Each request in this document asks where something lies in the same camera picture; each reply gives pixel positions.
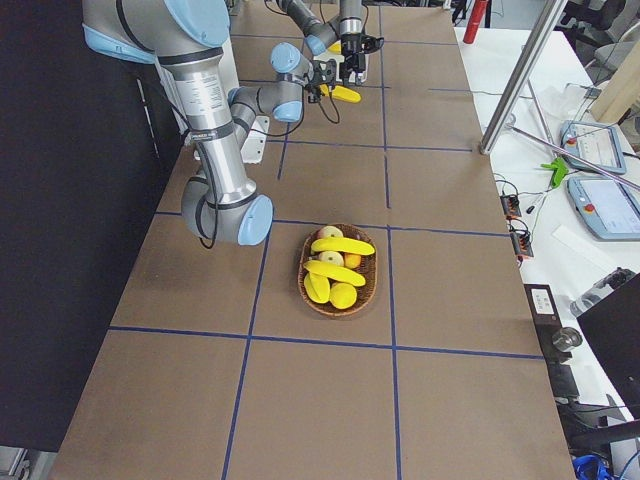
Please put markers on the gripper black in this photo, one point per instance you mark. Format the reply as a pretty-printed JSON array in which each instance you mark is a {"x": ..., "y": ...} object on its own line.
[
  {"x": 352, "y": 43},
  {"x": 325, "y": 70}
]

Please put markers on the yellow banana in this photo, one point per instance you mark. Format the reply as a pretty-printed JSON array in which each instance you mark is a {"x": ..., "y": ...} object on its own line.
[
  {"x": 341, "y": 93},
  {"x": 335, "y": 272},
  {"x": 342, "y": 244},
  {"x": 335, "y": 48}
]

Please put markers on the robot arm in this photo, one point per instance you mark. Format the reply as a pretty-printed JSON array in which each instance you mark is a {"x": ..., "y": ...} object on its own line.
[
  {"x": 346, "y": 28},
  {"x": 220, "y": 202}
]

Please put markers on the brown wicker basket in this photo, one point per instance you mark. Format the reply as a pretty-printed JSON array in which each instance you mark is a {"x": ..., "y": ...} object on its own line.
[{"x": 367, "y": 268}]

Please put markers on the red cylinder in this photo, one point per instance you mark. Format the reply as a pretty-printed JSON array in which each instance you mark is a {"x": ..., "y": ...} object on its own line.
[{"x": 474, "y": 21}]

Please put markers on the pink white apple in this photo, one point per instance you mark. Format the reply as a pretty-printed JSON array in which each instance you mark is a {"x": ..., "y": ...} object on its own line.
[
  {"x": 332, "y": 257},
  {"x": 329, "y": 231}
]

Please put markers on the red yellow mango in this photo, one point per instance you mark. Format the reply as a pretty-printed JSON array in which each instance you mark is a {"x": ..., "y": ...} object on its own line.
[{"x": 352, "y": 261}]

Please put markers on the metal rod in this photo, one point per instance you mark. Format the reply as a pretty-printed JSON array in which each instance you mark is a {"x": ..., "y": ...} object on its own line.
[{"x": 562, "y": 151}]

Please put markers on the green plastic tool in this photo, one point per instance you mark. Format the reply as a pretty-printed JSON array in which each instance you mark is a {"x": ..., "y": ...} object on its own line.
[{"x": 559, "y": 171}]

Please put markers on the teach pendant far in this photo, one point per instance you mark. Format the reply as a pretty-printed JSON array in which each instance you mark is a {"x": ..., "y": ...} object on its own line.
[{"x": 595, "y": 142}]

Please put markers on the teach pendant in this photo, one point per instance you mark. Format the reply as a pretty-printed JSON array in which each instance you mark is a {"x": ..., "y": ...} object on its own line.
[
  {"x": 595, "y": 142},
  {"x": 609, "y": 210}
]

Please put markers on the teach pendant near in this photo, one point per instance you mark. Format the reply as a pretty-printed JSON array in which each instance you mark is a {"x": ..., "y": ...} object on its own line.
[{"x": 609, "y": 210}]

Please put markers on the black labelled box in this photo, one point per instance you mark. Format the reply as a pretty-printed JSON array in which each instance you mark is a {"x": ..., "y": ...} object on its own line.
[{"x": 542, "y": 305}]

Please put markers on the black monitor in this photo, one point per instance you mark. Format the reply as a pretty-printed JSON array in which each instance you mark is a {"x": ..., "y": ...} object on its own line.
[{"x": 611, "y": 328}]

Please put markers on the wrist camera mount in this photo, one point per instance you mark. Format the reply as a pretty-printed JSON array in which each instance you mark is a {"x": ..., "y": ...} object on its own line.
[
  {"x": 371, "y": 44},
  {"x": 314, "y": 95}
]

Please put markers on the aluminium frame post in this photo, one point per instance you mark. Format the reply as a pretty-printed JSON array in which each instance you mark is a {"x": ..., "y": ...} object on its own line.
[{"x": 526, "y": 62}]

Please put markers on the black cable connector left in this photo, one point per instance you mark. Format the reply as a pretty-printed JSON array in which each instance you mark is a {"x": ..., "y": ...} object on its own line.
[{"x": 511, "y": 206}]

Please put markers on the black cable connector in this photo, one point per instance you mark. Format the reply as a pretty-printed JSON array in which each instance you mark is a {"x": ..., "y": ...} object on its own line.
[
  {"x": 511, "y": 206},
  {"x": 521, "y": 241}
]

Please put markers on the black cable connector right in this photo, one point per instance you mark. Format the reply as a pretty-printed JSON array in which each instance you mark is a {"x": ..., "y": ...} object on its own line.
[{"x": 521, "y": 241}]

